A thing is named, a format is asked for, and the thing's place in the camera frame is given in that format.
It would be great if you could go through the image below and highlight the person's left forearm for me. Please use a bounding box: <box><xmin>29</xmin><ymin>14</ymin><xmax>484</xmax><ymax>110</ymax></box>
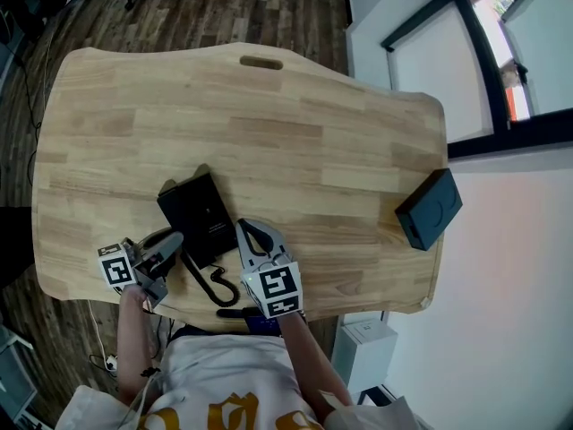
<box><xmin>115</xmin><ymin>284</ymin><xmax>158</xmax><ymax>408</ymax></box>

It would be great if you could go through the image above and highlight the white metal rack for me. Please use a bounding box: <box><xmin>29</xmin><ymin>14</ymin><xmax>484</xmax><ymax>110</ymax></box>
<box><xmin>0</xmin><ymin>323</ymin><xmax>39</xmax><ymax>427</ymax></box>

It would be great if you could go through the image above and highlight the black window frame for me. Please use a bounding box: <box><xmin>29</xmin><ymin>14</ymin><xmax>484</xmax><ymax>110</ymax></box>
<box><xmin>379</xmin><ymin>0</ymin><xmax>573</xmax><ymax>160</ymax></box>

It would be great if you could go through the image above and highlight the black square box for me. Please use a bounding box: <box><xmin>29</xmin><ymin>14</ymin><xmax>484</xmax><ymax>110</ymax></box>
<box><xmin>394</xmin><ymin>167</ymin><xmax>464</xmax><ymax>253</ymax></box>

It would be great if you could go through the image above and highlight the person's right forearm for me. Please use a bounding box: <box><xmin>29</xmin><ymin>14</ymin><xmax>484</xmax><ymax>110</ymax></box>
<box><xmin>278</xmin><ymin>314</ymin><xmax>355</xmax><ymax>415</ymax></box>

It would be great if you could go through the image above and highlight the white shirt with gold print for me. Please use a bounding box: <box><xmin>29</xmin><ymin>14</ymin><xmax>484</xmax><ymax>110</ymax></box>
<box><xmin>54</xmin><ymin>332</ymin><xmax>432</xmax><ymax>430</ymax></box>

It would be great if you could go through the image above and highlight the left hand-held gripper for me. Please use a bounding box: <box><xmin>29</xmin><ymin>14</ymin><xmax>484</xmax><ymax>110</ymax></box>
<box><xmin>97</xmin><ymin>232</ymin><xmax>185</xmax><ymax>309</ymax></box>

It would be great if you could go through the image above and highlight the dark blue device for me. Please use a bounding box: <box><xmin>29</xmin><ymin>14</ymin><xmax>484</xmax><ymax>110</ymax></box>
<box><xmin>244</xmin><ymin>306</ymin><xmax>282</xmax><ymax>336</ymax></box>

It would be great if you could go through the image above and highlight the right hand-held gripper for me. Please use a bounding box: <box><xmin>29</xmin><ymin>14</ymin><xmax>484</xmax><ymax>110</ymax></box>
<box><xmin>235</xmin><ymin>218</ymin><xmax>302</xmax><ymax>321</ymax></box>

